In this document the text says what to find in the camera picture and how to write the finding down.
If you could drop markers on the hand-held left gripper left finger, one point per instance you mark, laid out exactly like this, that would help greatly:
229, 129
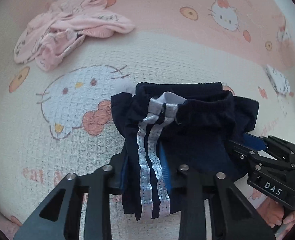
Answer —
123, 177

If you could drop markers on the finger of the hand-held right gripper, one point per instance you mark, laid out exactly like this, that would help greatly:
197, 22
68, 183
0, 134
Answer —
253, 142
240, 151

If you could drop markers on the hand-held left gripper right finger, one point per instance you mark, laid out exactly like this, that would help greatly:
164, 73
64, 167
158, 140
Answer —
163, 165

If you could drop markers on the navy shorts with white stripes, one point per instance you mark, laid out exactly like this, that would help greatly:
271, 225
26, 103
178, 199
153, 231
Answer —
200, 135

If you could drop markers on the person's right hand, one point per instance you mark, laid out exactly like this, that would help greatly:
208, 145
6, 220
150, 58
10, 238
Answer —
275, 215

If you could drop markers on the folded white printed garment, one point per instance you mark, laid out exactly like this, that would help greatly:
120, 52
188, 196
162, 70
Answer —
278, 80

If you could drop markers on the pink white printed sofa blanket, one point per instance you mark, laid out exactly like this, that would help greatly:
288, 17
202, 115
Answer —
62, 130

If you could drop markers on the pink printed pants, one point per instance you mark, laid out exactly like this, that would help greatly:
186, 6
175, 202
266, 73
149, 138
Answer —
52, 50

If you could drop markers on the pink printed top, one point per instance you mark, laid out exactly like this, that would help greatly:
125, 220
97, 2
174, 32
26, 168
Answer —
87, 20

